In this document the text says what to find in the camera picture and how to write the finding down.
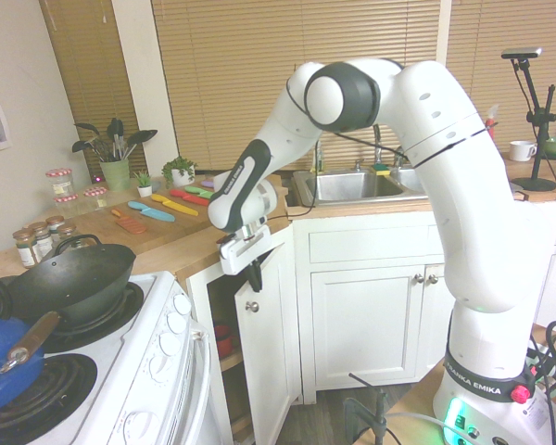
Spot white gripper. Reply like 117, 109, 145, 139
218, 223, 272, 294

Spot white corner cabinet door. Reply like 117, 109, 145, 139
233, 247, 303, 445

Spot white under-sink cabinet door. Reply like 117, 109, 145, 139
310, 264, 426, 390

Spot red pot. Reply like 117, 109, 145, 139
213, 324, 235, 360

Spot large wooden cutting board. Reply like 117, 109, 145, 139
73, 182, 224, 249

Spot red knife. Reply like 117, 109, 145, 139
169, 187, 212, 207

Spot green knife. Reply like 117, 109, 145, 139
183, 184, 215, 200

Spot yellow knife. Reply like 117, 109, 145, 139
150, 193, 200, 218

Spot blue knife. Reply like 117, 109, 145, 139
127, 199, 177, 223

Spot white false drawer front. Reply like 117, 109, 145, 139
308, 224, 446, 264

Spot stainless steel sink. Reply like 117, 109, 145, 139
292, 167, 430, 207

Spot leafy plant white pot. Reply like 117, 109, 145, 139
161, 156, 199, 189

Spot dish soap bottle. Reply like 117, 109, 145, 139
311, 138, 328, 174

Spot orange small knife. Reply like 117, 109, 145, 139
110, 209, 147, 235

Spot small plant white pot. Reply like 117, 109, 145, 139
133, 170, 155, 198

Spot black coil burner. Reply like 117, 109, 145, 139
40, 281, 145, 348
0, 353, 99, 433

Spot white electric stove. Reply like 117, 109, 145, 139
0, 270, 214, 445

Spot green utensil holder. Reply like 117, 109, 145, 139
98, 158, 133, 193

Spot glass jar checkered lid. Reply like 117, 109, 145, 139
44, 167, 75, 198
82, 185, 109, 212
53, 193, 81, 220

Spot chrome faucet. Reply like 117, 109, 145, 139
353, 121, 407, 173

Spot black tripod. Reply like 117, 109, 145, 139
342, 370, 400, 445

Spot narrow white under-sink door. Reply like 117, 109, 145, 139
424, 262, 454, 375

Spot black cooking turner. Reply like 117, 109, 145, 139
107, 117, 125, 161

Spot wide tan window blind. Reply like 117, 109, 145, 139
151, 0, 447, 173

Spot black cooking spoon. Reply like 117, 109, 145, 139
73, 121, 105, 161

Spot blue kettle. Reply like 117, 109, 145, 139
0, 272, 46, 417

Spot red spray bottle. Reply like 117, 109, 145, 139
485, 103, 501, 141

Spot white mug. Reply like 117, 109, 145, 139
509, 139, 538, 163

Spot white cabinet frame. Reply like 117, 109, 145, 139
184, 198, 556, 445

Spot white oven door handle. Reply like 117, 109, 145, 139
192, 323, 213, 445

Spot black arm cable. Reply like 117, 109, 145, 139
266, 76, 416, 220

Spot black wok wooden handle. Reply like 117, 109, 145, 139
0, 234, 138, 375

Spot white hose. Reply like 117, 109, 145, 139
383, 410, 451, 431

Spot tangled black cables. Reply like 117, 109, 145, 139
526, 321, 556, 445

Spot black camera stand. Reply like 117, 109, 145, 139
511, 57, 556, 193

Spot grey exterior camera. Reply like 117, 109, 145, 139
500, 46, 544, 60

